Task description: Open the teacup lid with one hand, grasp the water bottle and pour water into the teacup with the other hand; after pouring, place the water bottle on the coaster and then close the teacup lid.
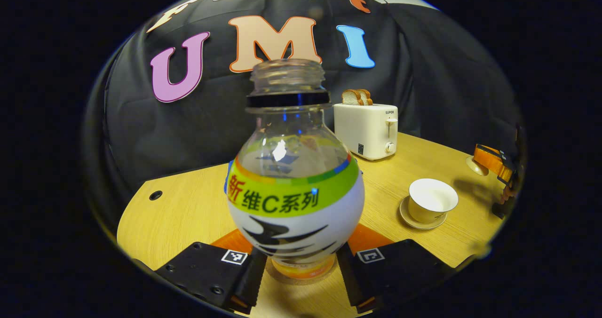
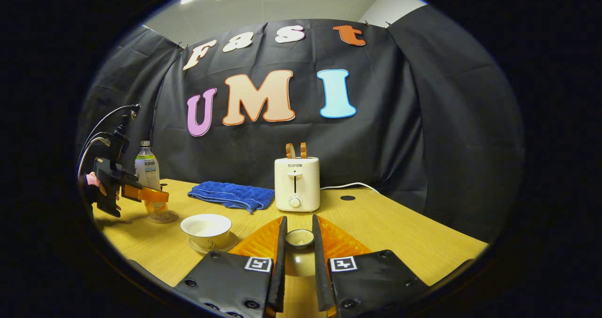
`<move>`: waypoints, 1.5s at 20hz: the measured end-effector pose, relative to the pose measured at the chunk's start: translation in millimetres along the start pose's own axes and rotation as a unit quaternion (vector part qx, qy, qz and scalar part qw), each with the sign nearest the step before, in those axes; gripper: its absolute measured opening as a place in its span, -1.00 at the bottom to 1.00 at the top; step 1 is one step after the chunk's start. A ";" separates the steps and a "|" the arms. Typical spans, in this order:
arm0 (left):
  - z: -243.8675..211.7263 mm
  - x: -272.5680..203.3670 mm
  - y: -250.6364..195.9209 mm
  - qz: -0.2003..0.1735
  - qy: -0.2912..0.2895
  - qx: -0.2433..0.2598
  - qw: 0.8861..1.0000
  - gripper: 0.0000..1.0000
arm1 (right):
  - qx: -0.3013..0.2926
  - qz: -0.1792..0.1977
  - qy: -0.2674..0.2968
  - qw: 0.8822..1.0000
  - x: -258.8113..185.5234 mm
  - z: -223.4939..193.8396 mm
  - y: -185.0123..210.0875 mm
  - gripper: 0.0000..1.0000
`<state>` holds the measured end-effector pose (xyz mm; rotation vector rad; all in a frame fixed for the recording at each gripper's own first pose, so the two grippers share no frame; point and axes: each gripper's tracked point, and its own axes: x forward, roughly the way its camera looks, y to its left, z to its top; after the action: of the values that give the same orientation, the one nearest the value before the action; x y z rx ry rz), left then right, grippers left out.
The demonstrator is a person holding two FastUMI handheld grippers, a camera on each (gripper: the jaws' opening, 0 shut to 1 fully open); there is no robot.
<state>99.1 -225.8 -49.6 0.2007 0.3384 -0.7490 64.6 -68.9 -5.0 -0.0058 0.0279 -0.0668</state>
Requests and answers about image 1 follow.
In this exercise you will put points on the cream teacup lid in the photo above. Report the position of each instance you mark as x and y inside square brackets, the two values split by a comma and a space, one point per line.
[475, 166]

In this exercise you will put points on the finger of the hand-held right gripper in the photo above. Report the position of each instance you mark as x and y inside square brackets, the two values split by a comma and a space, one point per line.
[489, 160]

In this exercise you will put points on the cream saucer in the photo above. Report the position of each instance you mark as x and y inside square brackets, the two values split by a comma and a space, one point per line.
[407, 217]

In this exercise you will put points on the white label water bottle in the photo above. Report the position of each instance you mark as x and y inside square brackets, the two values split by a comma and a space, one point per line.
[296, 200]

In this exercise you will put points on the cream toaster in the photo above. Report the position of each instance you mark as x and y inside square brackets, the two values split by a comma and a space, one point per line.
[364, 130]

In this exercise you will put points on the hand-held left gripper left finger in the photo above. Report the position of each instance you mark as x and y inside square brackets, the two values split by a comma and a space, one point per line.
[207, 271]

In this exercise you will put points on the cream teacup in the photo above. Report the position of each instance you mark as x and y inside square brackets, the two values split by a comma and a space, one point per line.
[430, 205]

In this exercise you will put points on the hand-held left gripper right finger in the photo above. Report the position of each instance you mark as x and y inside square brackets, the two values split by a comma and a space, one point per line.
[404, 266]

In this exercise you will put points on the toast bread slice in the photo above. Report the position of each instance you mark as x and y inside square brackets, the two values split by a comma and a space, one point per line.
[350, 98]
[367, 97]

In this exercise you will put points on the black backdrop cloth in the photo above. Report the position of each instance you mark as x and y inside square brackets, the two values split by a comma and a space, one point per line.
[188, 134]

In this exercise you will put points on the folded blue towel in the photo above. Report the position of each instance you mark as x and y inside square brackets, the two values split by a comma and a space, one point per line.
[229, 167]

